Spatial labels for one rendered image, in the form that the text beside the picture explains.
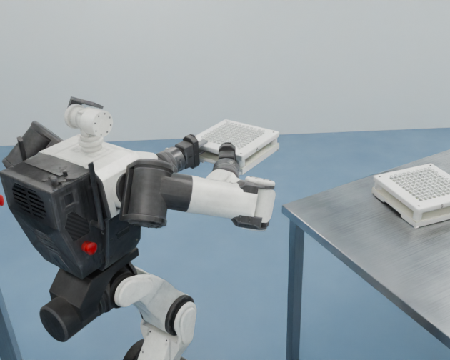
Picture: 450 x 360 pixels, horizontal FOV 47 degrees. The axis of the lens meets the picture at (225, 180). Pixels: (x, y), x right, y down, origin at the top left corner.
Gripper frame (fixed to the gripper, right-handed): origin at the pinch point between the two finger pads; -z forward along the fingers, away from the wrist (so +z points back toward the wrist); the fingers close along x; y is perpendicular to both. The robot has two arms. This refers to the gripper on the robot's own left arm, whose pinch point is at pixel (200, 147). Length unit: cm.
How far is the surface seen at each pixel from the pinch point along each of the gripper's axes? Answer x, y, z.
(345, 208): 18, 46, -23
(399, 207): 15, 61, -31
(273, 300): 108, -6, -48
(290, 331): 75, 33, -10
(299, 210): 17.8, 35.1, -11.8
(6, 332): 65, -42, 69
